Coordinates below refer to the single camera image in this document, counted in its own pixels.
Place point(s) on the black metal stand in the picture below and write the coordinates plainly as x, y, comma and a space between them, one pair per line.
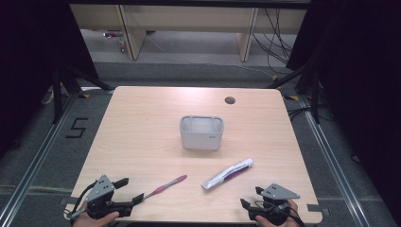
57, 94
315, 94

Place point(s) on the metal floor rail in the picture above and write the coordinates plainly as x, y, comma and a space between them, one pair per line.
38, 154
331, 157

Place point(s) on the light wooden desk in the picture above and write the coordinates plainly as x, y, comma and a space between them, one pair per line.
189, 19

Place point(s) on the person's right hand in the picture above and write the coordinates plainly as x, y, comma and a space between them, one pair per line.
291, 214

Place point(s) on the pink item on floor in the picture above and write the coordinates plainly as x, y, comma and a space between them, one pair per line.
113, 33

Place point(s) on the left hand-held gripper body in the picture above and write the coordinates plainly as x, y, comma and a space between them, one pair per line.
100, 192

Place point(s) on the white purple toothpaste tube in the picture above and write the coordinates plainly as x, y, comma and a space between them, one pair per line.
227, 174

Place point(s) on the pink toothbrush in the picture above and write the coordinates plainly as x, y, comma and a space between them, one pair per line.
167, 186

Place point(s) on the grey plastic holder box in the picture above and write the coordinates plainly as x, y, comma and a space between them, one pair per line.
201, 135

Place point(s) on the small bottle on floor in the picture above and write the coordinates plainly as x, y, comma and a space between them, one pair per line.
122, 45

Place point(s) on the black curtain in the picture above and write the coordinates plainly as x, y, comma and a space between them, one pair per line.
362, 78
31, 63

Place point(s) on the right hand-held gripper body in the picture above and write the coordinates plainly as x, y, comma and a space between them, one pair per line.
277, 197

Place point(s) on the person's left hand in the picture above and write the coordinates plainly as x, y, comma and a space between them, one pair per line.
94, 221

